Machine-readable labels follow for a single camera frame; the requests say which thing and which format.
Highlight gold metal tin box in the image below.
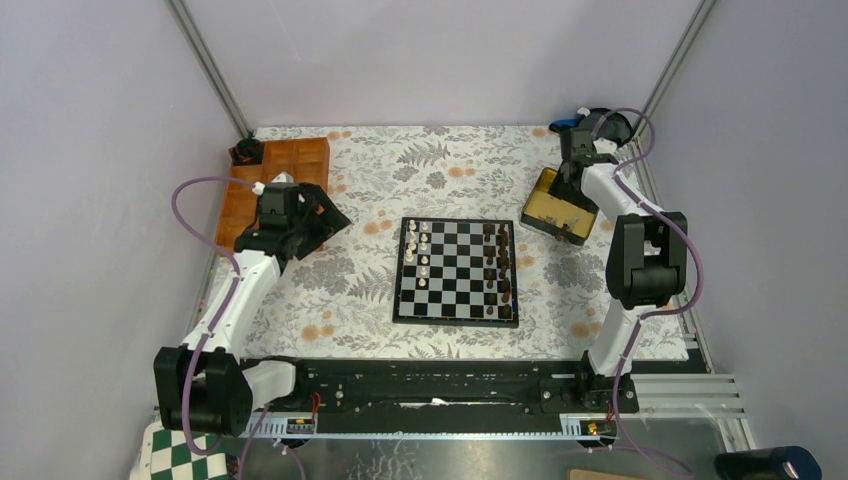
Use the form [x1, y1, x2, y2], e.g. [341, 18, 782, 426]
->
[520, 167, 599, 246]

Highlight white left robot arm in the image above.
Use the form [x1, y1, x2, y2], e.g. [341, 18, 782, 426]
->
[153, 174, 351, 437]

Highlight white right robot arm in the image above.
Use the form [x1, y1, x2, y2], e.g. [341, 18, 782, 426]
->
[546, 122, 691, 412]

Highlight dark chess pieces row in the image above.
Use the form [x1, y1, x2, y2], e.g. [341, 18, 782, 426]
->
[483, 223, 514, 322]

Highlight black white chess board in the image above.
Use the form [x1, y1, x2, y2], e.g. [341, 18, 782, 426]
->
[392, 217, 519, 328]

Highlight green white rolled chess mat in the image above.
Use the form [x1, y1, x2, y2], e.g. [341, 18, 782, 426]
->
[129, 420, 235, 480]

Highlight blue black cloth bundle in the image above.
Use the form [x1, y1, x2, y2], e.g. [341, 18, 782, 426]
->
[548, 107, 634, 148]

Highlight orange wooden divided tray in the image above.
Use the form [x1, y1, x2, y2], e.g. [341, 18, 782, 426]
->
[215, 137, 330, 252]

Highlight floral white table mat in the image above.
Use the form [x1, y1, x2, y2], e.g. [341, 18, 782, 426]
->
[244, 126, 614, 360]

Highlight dark rolled cloth corner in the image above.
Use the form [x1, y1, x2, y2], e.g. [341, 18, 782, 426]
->
[229, 138, 265, 167]

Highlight dark cylinder bottle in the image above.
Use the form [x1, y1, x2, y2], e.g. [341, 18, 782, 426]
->
[714, 446, 823, 480]

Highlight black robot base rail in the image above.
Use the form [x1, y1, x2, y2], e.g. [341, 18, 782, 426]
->
[270, 359, 639, 435]

